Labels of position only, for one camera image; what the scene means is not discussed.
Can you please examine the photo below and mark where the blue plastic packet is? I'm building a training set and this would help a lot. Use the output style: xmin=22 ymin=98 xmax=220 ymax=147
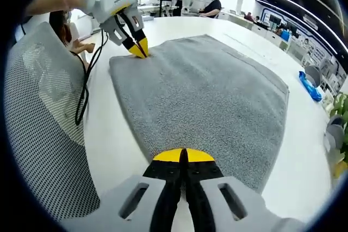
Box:
xmin=298 ymin=71 xmax=323 ymax=102

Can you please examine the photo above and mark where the white cabinet row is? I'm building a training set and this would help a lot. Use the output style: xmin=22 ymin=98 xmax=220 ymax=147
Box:
xmin=219 ymin=11 xmax=289 ymax=51

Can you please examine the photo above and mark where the grey plastic part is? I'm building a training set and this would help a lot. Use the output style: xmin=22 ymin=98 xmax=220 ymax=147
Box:
xmin=304 ymin=65 xmax=323 ymax=87
xmin=324 ymin=115 xmax=345 ymax=152

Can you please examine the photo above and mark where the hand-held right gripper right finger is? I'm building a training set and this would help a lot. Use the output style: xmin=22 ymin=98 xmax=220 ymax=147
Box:
xmin=184 ymin=148 xmax=304 ymax=232

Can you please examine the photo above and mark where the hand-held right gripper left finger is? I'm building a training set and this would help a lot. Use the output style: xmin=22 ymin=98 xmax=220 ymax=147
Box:
xmin=63 ymin=148 xmax=184 ymax=232

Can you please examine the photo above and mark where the grey towel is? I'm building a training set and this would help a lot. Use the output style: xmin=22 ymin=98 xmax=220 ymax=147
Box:
xmin=108 ymin=34 xmax=289 ymax=193

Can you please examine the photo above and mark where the grey mesh office chair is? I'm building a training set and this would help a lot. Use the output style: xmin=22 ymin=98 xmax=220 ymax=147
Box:
xmin=4 ymin=21 xmax=101 ymax=222

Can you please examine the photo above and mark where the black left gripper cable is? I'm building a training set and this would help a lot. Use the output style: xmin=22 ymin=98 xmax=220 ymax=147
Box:
xmin=74 ymin=29 xmax=110 ymax=127

